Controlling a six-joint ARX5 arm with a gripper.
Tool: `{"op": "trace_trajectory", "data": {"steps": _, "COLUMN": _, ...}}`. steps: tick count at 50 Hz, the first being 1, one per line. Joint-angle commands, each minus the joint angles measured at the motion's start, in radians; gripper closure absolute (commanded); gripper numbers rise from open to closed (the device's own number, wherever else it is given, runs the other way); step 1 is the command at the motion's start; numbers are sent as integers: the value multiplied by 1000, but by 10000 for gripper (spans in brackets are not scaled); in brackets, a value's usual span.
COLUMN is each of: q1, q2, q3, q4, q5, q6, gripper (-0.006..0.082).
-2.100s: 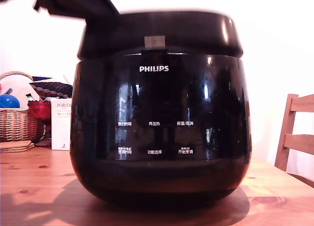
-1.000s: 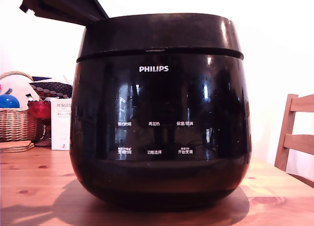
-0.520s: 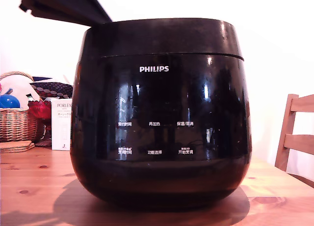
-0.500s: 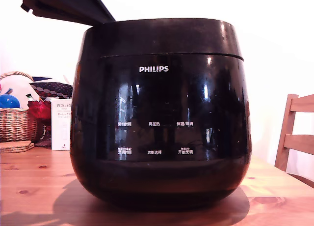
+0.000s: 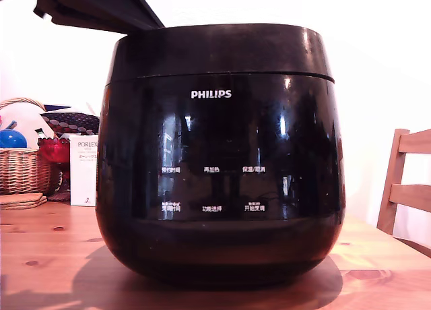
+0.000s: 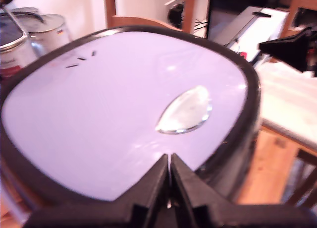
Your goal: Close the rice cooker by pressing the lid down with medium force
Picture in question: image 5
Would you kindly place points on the wooden chair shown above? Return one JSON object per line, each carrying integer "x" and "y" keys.
{"x": 392, "y": 175}

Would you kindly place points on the black Philips rice cooker body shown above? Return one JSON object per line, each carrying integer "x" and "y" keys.
{"x": 220, "y": 229}

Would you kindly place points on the black rice cooker lid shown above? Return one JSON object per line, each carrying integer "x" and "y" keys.
{"x": 219, "y": 50}

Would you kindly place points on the stack of cork coasters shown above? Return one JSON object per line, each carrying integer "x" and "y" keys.
{"x": 22, "y": 201}

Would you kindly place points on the white cloth in basket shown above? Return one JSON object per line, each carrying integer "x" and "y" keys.
{"x": 23, "y": 118}

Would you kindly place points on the blue ball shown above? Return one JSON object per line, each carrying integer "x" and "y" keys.
{"x": 11, "y": 139}

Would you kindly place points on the white Porlex box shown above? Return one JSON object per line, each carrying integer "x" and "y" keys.
{"x": 82, "y": 175}

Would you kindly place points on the red glass bowl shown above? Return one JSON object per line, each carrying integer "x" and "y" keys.
{"x": 54, "y": 151}

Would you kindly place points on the woven wicker basket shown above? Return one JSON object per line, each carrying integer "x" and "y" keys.
{"x": 20, "y": 172}

